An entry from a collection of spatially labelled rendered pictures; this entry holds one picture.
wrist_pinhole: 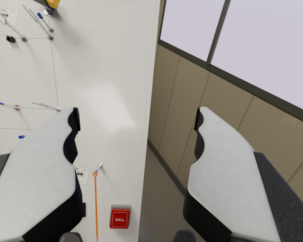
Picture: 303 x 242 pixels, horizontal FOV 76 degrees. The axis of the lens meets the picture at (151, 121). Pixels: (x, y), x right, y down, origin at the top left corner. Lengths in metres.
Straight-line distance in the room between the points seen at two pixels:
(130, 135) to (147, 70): 0.21
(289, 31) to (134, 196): 1.05
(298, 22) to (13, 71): 1.19
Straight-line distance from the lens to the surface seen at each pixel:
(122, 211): 0.60
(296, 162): 1.29
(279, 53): 1.25
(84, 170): 0.61
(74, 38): 0.66
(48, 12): 0.71
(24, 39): 0.70
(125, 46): 0.64
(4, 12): 0.76
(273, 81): 1.26
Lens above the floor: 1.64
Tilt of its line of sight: 32 degrees down
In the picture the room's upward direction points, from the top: 10 degrees clockwise
